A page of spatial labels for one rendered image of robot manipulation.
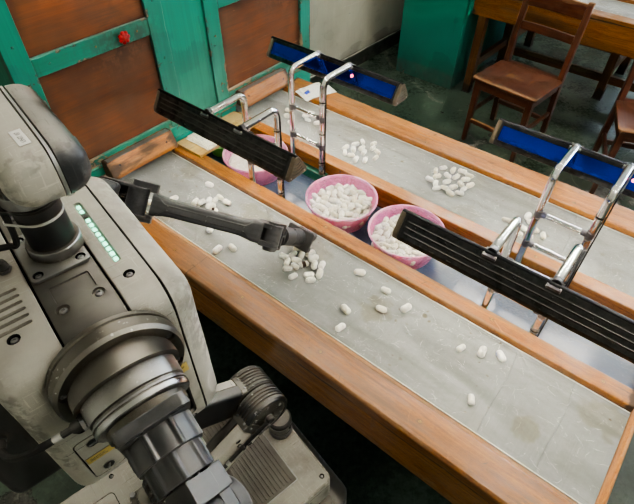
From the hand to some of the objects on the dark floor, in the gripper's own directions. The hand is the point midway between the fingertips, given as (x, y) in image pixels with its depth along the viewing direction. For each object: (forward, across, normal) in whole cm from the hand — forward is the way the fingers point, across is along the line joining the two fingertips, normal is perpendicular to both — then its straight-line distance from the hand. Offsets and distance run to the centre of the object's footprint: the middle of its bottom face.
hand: (311, 238), depth 167 cm
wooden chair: (+218, -7, +83) cm, 233 cm away
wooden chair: (+219, +73, +84) cm, 245 cm away
